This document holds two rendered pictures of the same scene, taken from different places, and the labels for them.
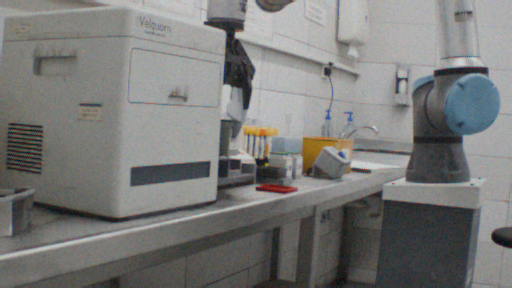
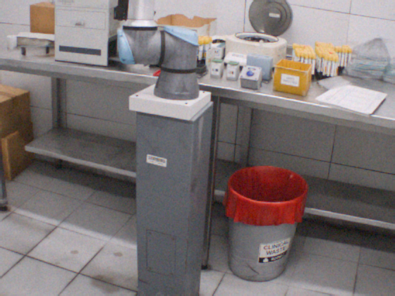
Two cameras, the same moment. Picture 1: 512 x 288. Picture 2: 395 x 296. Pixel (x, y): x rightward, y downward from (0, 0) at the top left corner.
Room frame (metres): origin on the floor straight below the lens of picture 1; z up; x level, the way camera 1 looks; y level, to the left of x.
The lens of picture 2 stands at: (1.15, -2.18, 1.51)
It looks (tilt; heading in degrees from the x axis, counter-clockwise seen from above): 23 degrees down; 82
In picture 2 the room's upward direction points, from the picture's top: 3 degrees clockwise
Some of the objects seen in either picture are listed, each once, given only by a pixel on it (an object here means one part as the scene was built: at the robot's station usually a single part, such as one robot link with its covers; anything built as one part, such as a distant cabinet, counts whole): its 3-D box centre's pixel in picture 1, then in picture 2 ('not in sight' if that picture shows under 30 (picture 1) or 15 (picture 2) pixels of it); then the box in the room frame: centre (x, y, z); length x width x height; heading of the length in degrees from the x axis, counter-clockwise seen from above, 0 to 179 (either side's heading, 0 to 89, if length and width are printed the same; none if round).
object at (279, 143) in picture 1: (286, 155); (259, 67); (1.67, -0.09, 0.92); 0.10 x 0.07 x 0.10; 149
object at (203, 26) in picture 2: not in sight; (183, 34); (1.41, 0.37, 0.95); 0.29 x 0.25 x 0.15; 64
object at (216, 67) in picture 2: (280, 166); (216, 68); (1.50, -0.06, 0.91); 0.05 x 0.04 x 0.07; 64
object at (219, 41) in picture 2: not in sight; (219, 45); (1.57, 0.27, 0.92); 0.24 x 0.12 x 0.10; 64
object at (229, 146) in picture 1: (223, 138); not in sight; (1.16, 0.06, 0.98); 0.05 x 0.04 x 0.06; 64
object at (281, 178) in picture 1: (271, 175); (198, 70); (1.43, -0.04, 0.89); 0.09 x 0.05 x 0.04; 61
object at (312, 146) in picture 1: (324, 155); (293, 77); (1.78, -0.20, 0.93); 0.13 x 0.13 x 0.10; 63
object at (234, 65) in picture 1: (221, 54); (127, 6); (1.14, 0.07, 1.14); 0.09 x 0.08 x 0.12; 154
